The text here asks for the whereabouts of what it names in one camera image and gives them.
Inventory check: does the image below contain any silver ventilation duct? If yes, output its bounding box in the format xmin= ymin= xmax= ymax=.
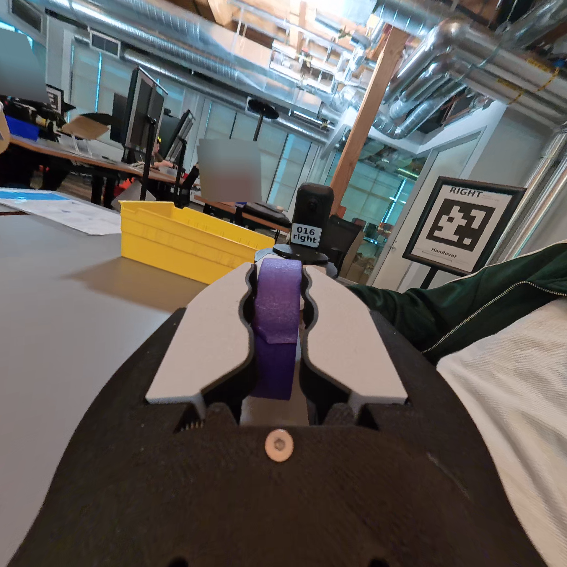
xmin=372 ymin=18 xmax=567 ymax=140

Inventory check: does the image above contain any black disc lamp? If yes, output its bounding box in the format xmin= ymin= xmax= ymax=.
xmin=247 ymin=98 xmax=281 ymax=142

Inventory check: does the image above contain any framed marker sign on stand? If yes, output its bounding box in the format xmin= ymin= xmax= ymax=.
xmin=402 ymin=176 xmax=526 ymax=289

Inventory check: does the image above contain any blue storage bin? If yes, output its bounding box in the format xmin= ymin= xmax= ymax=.
xmin=4 ymin=116 xmax=38 ymax=141

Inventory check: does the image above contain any wooden background desk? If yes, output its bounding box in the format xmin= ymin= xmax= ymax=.
xmin=9 ymin=135 xmax=195 ymax=209

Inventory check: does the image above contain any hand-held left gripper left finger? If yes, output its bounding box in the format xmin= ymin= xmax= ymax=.
xmin=145 ymin=261 xmax=258 ymax=419

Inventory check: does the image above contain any black desk monitor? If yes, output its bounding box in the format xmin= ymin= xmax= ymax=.
xmin=159 ymin=110 xmax=196 ymax=171
xmin=110 ymin=66 xmax=168 ymax=153

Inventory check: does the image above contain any wooden pillar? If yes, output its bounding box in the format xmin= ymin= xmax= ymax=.
xmin=330 ymin=27 xmax=410 ymax=213

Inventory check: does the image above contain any grey desk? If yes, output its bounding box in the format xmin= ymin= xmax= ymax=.
xmin=0 ymin=188 xmax=284 ymax=563

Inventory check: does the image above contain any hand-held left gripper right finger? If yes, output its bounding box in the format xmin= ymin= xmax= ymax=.
xmin=299 ymin=264 xmax=408 ymax=421

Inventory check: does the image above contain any printed paper sheet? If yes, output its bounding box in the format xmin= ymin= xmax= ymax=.
xmin=0 ymin=188 xmax=122 ymax=235

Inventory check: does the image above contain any yellow plastic bin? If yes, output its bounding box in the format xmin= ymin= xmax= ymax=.
xmin=120 ymin=200 xmax=275 ymax=285

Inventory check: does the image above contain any purple tape roll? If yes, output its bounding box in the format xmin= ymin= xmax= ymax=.
xmin=250 ymin=258 xmax=306 ymax=400

